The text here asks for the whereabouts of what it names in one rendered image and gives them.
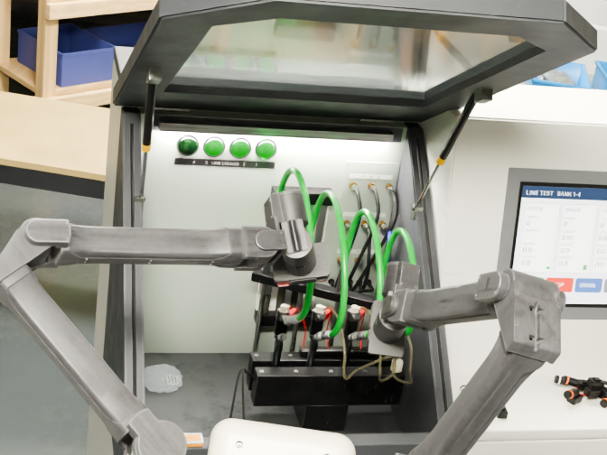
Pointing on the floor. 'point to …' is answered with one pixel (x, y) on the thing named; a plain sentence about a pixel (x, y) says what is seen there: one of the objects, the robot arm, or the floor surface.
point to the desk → (53, 144)
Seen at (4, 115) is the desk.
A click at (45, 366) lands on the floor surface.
